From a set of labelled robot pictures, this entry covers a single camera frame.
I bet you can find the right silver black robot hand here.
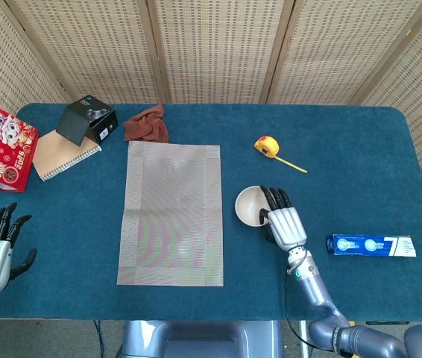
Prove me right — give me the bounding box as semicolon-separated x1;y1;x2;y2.
258;185;308;251

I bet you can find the cream round bowl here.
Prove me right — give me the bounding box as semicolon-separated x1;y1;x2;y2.
234;186;271;227

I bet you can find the brown crumpled cloth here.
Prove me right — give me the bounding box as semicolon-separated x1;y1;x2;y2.
122;104;170;143

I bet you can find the blue-grey robot torso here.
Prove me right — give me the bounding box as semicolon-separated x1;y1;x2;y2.
116;319;283;358

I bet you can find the red desk calendar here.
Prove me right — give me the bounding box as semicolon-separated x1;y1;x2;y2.
0;104;40;193

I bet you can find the tan spiral notebook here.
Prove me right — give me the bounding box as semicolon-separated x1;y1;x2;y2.
31;129;103;183

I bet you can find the blue toothpaste box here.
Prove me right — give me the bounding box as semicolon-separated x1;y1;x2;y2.
325;233;418;258

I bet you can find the black open cardboard box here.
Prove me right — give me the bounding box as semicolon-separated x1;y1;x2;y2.
55;94;119;147

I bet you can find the yellow tape measure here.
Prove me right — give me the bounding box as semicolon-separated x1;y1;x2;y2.
253;136;308;175

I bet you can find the woven bamboo folding screen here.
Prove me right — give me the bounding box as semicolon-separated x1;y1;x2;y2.
0;0;422;180

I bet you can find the blue felt table cover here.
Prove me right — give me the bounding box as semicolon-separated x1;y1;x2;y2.
0;103;422;321

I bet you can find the blue floor cable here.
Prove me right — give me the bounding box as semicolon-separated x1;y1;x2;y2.
92;320;106;358

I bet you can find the grey woven placemat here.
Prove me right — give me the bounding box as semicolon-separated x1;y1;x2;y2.
116;140;224;287

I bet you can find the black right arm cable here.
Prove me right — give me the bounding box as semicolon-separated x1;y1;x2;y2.
283;271;318;351

